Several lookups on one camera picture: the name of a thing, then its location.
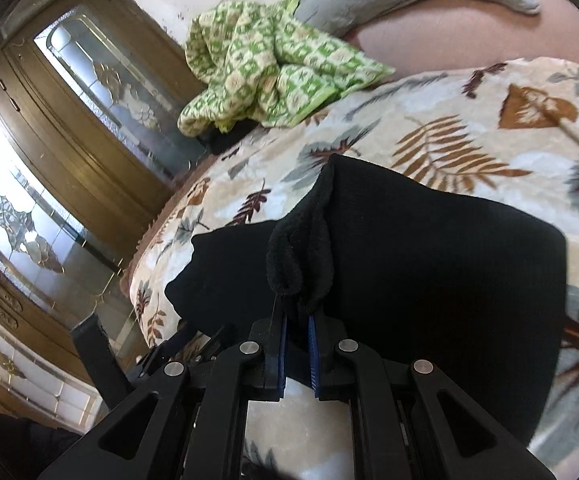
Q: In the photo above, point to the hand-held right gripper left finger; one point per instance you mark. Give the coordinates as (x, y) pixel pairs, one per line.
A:
(279, 360)

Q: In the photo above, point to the person's leg in jeans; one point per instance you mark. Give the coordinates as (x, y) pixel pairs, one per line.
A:
(19, 450)

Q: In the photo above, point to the green patterned cloth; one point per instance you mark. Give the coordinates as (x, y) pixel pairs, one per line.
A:
(269, 60)

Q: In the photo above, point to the pink bed sheet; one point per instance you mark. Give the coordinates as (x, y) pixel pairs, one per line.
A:
(444, 40)

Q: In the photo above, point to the wooden cabinet with glass doors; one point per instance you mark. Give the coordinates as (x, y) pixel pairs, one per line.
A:
(69, 125)

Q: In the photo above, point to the leaf print fleece blanket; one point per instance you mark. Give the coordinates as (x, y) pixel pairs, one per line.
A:
(469, 125)

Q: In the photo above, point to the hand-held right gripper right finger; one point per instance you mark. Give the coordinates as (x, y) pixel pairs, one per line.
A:
(314, 360)

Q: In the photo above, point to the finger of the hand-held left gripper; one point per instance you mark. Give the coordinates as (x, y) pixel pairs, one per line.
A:
(99, 360)

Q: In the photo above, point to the black pants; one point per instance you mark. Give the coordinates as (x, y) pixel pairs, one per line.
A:
(419, 260)

